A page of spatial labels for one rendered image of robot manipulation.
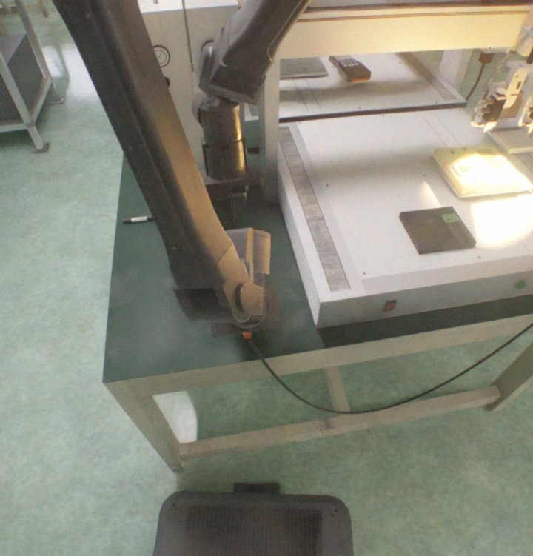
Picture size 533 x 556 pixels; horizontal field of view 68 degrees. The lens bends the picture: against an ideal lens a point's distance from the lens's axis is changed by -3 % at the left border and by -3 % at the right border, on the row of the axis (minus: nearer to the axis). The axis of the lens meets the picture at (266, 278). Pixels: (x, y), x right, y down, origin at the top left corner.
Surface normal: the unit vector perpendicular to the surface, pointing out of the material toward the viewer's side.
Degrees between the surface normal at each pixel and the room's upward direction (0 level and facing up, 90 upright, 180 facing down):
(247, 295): 70
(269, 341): 0
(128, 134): 76
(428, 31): 90
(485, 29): 90
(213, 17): 90
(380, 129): 0
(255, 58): 120
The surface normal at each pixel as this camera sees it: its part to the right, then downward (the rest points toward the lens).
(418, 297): 0.17, 0.76
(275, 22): -0.02, 0.99
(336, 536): -0.01, -0.63
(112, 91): -0.33, 0.57
